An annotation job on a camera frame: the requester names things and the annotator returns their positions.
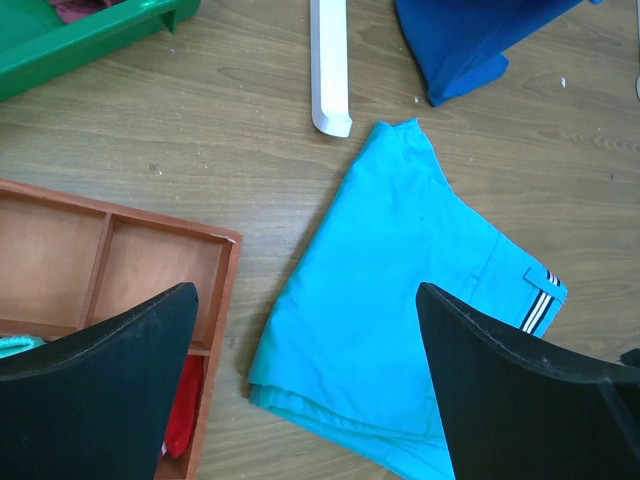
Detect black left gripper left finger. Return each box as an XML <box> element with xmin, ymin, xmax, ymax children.
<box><xmin>1</xmin><ymin>283</ymin><xmax>199</xmax><ymax>479</ymax></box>

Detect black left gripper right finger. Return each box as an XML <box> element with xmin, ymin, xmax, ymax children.
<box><xmin>416</xmin><ymin>283</ymin><xmax>639</xmax><ymax>479</ymax></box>

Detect maroon tank top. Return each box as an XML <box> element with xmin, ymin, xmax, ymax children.
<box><xmin>48</xmin><ymin>0</ymin><xmax>123</xmax><ymax>24</ymax></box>

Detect blue tank top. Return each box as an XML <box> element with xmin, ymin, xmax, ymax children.
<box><xmin>395</xmin><ymin>0</ymin><xmax>579</xmax><ymax>107</ymax></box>

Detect red cloth in tray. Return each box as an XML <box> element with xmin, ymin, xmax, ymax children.
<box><xmin>160</xmin><ymin>355</ymin><xmax>204</xmax><ymax>458</ymax></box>

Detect mint green white socks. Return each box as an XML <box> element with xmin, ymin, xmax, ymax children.
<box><xmin>0</xmin><ymin>335</ymin><xmax>46</xmax><ymax>359</ymax></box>

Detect wooden compartment tray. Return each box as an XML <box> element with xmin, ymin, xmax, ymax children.
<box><xmin>1</xmin><ymin>180</ymin><xmax>242</xmax><ymax>479</ymax></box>

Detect turquoise folded shorts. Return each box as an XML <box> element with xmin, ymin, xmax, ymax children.
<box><xmin>249</xmin><ymin>120</ymin><xmax>568</xmax><ymax>479</ymax></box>

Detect green plastic bin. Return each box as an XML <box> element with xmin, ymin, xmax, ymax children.
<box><xmin>1</xmin><ymin>1</ymin><xmax>201</xmax><ymax>100</ymax></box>

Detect left white rack foot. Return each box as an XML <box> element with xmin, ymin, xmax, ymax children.
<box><xmin>309</xmin><ymin>0</ymin><xmax>353</xmax><ymax>138</ymax></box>

